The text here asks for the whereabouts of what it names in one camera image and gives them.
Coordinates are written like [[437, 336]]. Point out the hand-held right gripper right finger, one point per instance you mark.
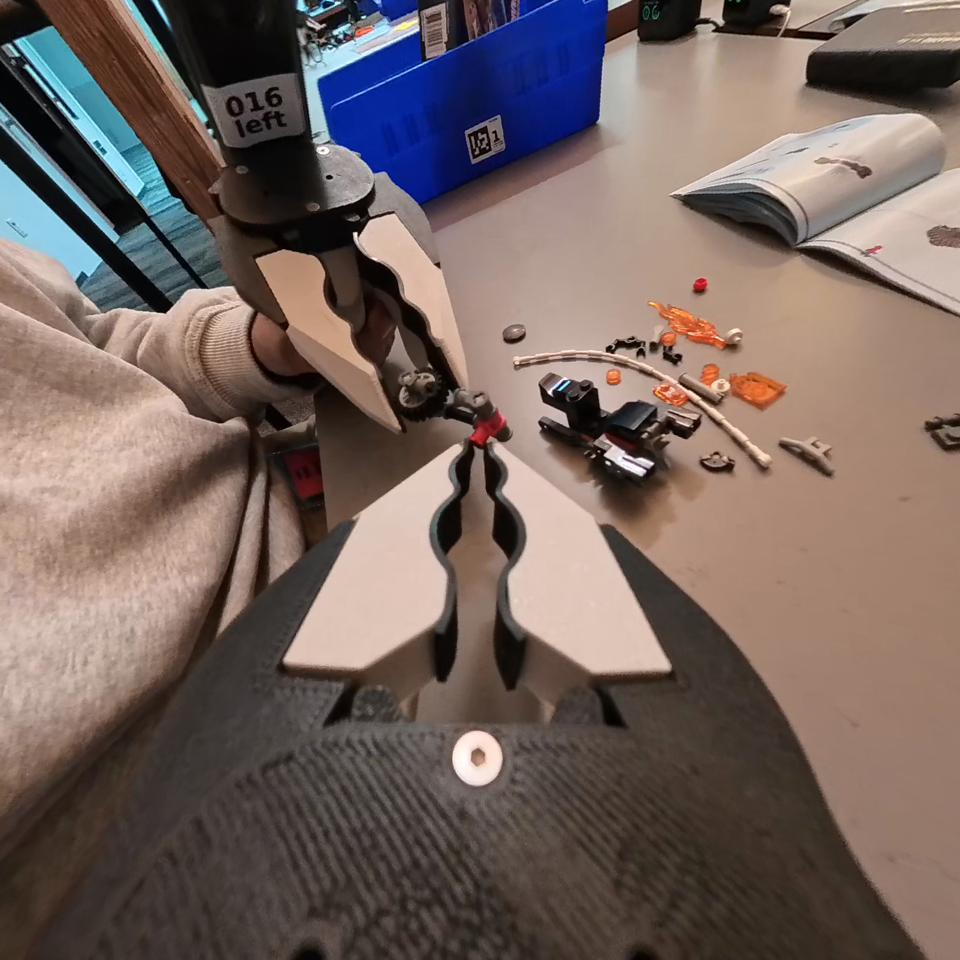
[[592, 600]]

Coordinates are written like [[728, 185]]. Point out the printed cardboard box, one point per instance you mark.
[[442, 30]]

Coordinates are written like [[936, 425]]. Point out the person's left forearm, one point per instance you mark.
[[112, 330]]

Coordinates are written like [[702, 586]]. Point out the dark grey round lego tile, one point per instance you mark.
[[514, 333]]

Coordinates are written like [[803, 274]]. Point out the dark grey curved lego piece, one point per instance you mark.
[[716, 462]]

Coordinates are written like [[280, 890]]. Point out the orange transparent lego slope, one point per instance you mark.
[[757, 390]]

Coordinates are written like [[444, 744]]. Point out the black rectangular box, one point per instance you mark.
[[885, 56]]

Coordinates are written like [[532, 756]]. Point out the white instruction booklet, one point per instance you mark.
[[862, 172]]

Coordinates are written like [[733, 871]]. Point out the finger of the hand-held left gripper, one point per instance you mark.
[[409, 277], [315, 322]]

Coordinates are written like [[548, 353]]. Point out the wooden post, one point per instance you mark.
[[112, 75]]

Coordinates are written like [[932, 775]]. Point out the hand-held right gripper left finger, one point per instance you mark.
[[360, 600]]

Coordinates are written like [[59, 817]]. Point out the black lego motorcycle body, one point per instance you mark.
[[630, 427]]

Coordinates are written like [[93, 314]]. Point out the large orange lego flame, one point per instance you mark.
[[690, 324]]

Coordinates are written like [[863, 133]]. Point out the blue plastic bin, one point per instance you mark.
[[525, 97]]

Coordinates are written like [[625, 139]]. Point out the black charger with green light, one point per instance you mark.
[[750, 11], [667, 19]]

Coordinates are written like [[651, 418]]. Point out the light grey lego bracket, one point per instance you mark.
[[806, 450]]

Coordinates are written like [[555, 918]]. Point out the lego wheel fork assembly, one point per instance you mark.
[[420, 397]]

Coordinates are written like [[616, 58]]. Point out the grey lego pin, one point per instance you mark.
[[701, 388]]

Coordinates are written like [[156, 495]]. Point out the person's left hand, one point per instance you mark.
[[281, 349]]

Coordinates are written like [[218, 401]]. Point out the dark grey lego plate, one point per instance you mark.
[[945, 433]]

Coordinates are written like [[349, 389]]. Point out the red black object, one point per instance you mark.
[[300, 472]]

